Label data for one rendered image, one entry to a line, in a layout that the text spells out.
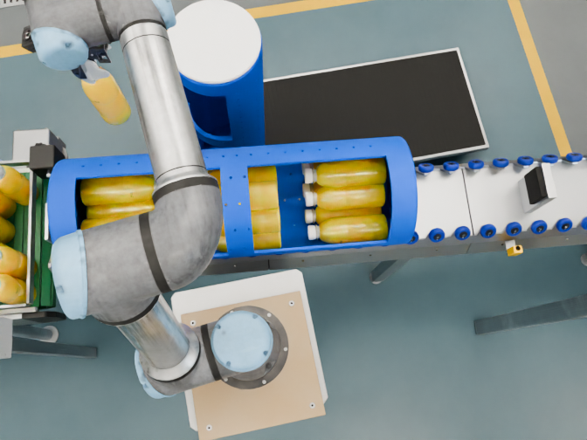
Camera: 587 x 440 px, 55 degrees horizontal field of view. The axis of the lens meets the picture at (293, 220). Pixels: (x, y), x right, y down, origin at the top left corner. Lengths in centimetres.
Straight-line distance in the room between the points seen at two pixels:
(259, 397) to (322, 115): 158
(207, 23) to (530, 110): 181
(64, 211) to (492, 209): 117
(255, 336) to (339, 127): 162
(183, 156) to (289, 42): 220
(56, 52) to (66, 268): 34
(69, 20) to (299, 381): 88
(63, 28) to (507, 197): 131
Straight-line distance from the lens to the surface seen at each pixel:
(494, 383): 269
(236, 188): 135
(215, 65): 171
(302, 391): 135
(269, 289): 138
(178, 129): 84
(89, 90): 133
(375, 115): 266
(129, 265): 77
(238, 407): 135
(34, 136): 194
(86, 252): 78
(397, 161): 141
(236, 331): 113
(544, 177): 169
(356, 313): 255
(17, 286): 163
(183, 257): 76
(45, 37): 96
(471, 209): 175
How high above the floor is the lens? 251
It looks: 75 degrees down
